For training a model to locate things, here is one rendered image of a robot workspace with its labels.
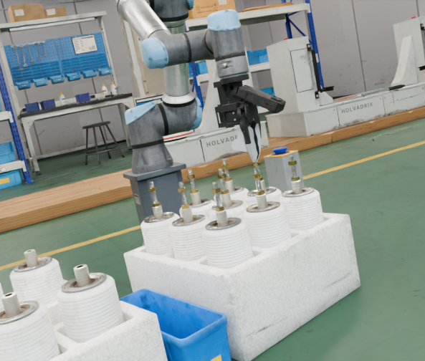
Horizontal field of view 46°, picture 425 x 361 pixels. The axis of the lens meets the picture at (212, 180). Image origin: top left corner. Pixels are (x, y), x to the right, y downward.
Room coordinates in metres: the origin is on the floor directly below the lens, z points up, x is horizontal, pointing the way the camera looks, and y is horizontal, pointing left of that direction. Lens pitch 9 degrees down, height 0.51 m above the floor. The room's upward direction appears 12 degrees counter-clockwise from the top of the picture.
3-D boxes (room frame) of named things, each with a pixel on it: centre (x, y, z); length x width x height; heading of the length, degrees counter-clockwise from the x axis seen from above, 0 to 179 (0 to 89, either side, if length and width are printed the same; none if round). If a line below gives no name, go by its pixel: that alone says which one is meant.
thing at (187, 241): (1.09, 0.07, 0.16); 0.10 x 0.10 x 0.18
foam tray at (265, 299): (1.16, -0.02, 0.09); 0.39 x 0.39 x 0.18; 38
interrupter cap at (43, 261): (0.99, 0.39, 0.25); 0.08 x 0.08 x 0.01
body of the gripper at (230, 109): (1.25, -0.10, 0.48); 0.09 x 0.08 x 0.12; 60
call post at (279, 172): (1.40, -0.20, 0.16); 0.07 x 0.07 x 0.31; 38
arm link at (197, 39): (1.34, -0.06, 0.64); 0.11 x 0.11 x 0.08; 16
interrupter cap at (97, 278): (0.80, 0.24, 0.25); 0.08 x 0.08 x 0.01
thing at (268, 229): (1.07, -0.10, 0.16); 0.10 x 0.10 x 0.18
